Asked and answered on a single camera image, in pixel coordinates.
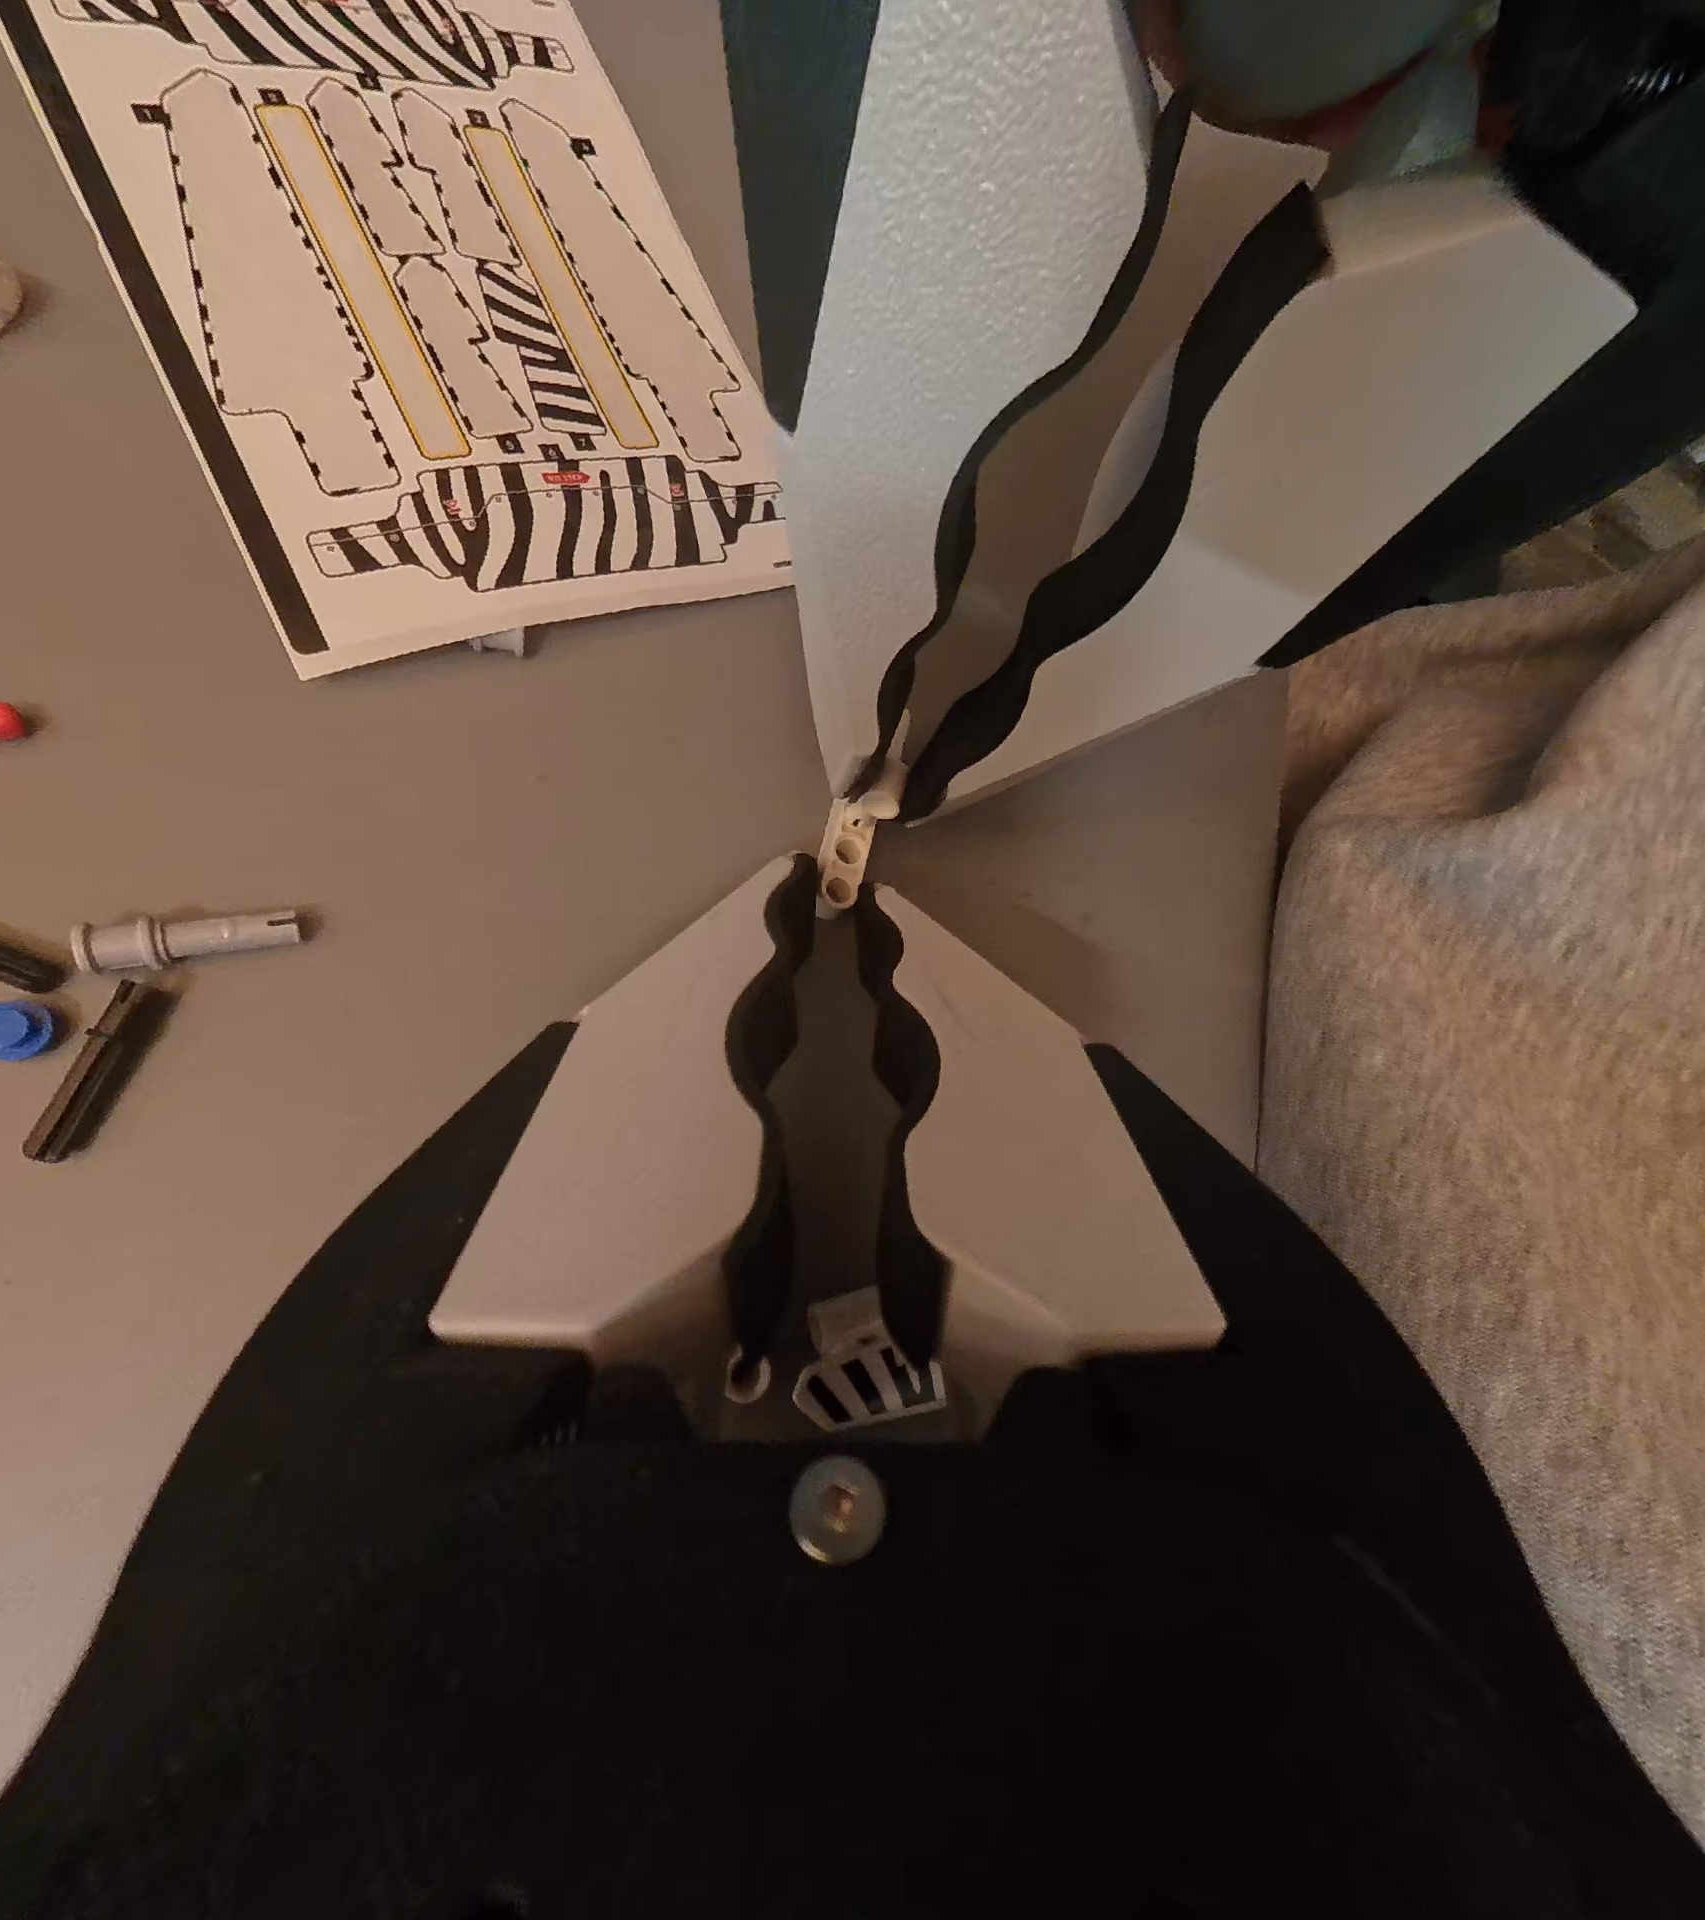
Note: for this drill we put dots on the white short lego beam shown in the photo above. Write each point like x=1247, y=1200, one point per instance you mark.
x=842, y=854

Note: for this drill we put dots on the small white lego piece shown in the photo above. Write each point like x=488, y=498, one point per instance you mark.
x=842, y=1321

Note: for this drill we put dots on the zebra print sticker sheet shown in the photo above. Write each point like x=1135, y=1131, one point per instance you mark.
x=389, y=300

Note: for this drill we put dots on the blue lego pin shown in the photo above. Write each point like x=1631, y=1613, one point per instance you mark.
x=15, y=1032

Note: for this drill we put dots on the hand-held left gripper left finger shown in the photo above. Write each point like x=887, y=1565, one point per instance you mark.
x=596, y=1200

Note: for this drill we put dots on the zebra striped lego panel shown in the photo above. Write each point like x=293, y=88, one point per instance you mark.
x=869, y=1386

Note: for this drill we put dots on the black notched lego axle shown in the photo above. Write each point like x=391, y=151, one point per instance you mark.
x=94, y=1072

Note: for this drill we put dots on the light grey long lego pin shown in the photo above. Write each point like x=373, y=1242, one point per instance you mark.
x=178, y=938

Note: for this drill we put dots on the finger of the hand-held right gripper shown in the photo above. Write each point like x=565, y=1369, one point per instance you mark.
x=1393, y=389
x=973, y=225

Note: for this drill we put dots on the light grey lego connector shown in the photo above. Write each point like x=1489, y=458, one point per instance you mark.
x=501, y=645

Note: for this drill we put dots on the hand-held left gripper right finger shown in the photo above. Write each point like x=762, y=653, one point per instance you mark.
x=1061, y=1200

